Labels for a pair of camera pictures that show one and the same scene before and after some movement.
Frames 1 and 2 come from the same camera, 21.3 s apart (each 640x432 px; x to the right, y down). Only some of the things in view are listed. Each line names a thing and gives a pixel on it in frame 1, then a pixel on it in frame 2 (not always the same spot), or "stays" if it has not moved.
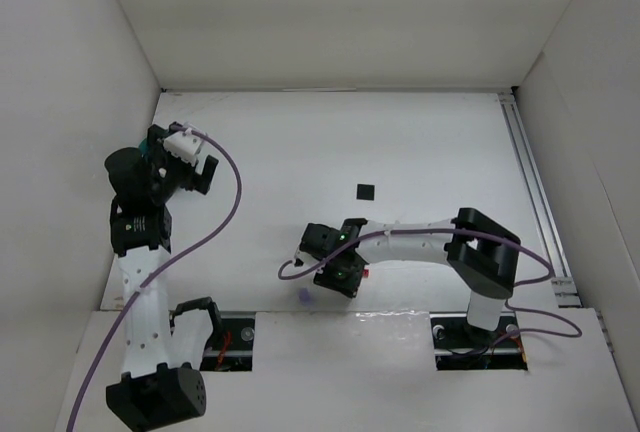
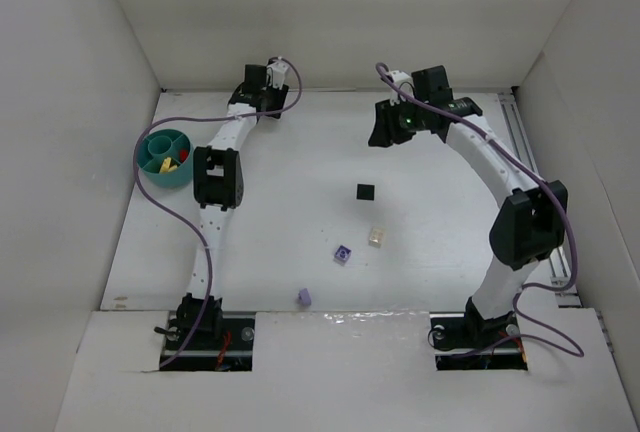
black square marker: (365, 192) stays
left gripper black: (189, 175) → (276, 100)
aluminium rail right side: (565, 286) stays
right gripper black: (310, 242) → (383, 122)
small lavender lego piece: (304, 296) stays
